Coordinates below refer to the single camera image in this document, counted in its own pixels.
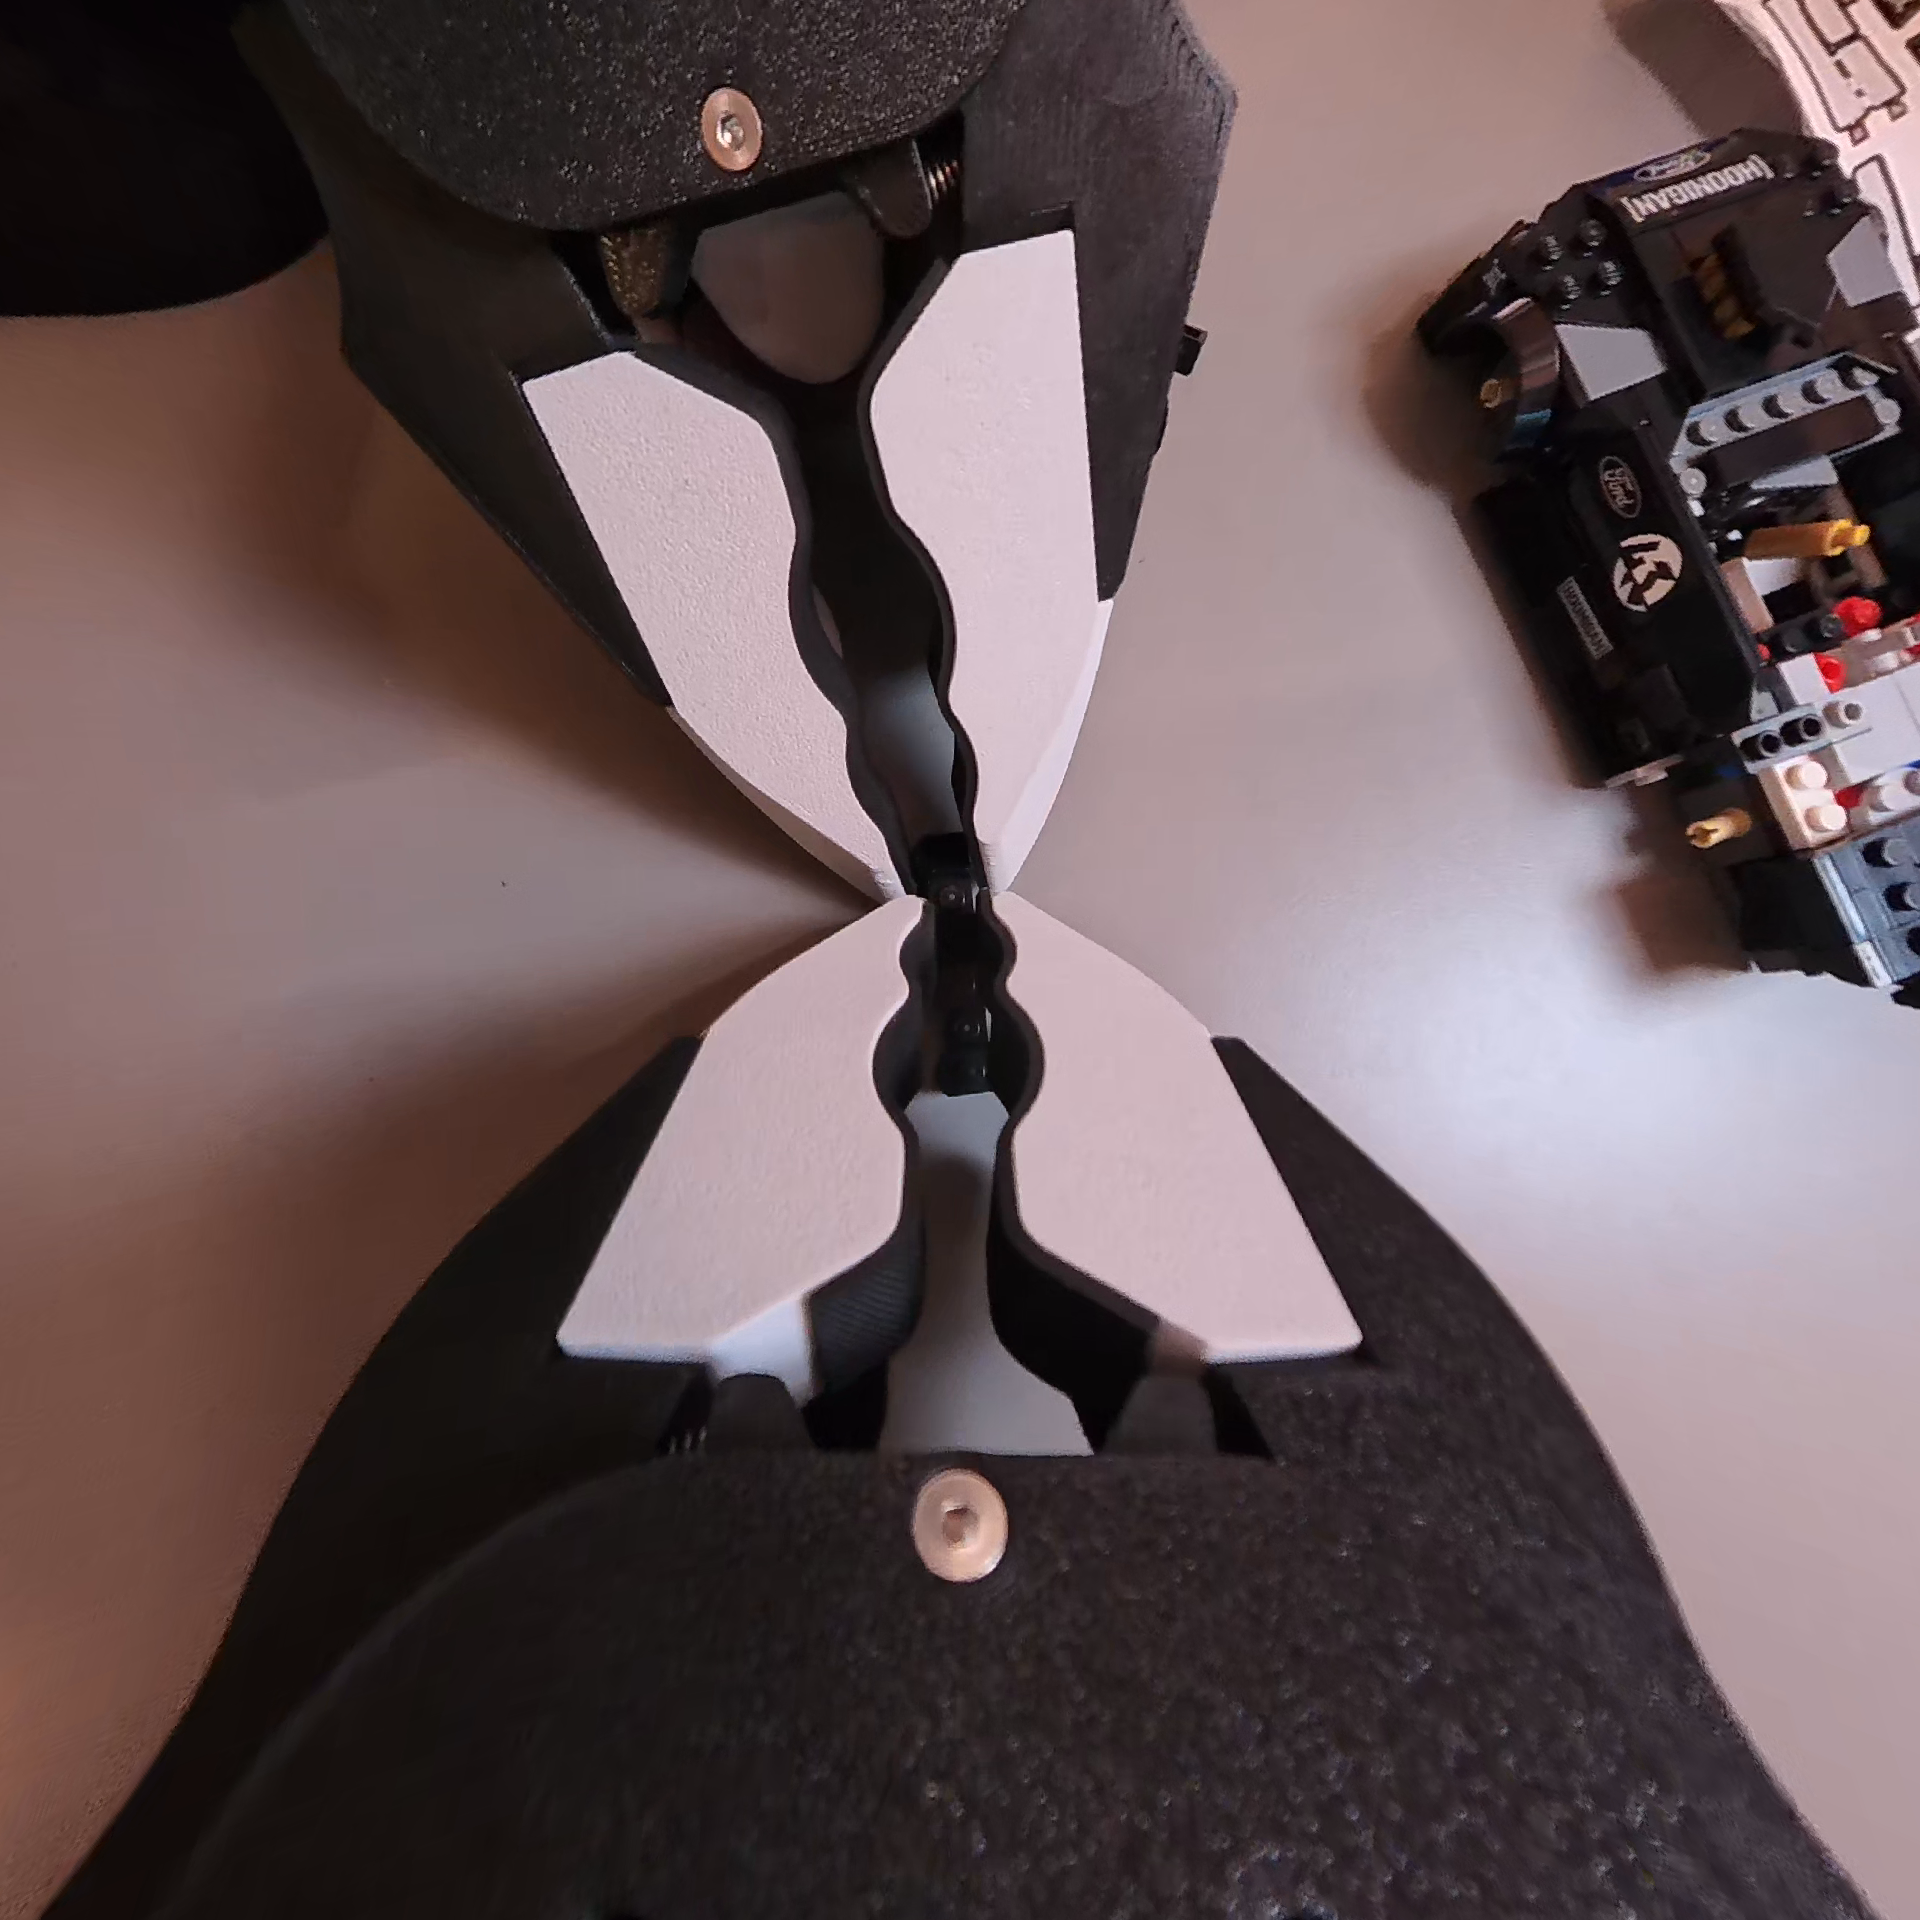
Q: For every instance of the black mesh pad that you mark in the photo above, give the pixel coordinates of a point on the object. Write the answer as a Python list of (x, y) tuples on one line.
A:
[(120, 151)]

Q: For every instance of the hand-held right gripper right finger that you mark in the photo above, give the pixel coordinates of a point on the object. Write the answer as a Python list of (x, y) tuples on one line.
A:
[(1187, 1170)]

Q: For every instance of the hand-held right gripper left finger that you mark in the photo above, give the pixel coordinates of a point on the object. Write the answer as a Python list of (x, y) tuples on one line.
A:
[(736, 1170)]

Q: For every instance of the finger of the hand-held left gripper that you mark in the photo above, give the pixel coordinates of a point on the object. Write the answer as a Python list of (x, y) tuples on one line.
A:
[(677, 526), (1007, 481)]

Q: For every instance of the black lego car model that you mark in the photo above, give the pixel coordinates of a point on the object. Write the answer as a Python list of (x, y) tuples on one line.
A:
[(1711, 540)]

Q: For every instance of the white sticker sheet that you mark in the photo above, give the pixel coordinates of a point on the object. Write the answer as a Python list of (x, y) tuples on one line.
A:
[(1847, 54)]

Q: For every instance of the long black lego plate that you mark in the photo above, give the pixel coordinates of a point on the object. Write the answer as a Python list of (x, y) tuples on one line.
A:
[(960, 961)]

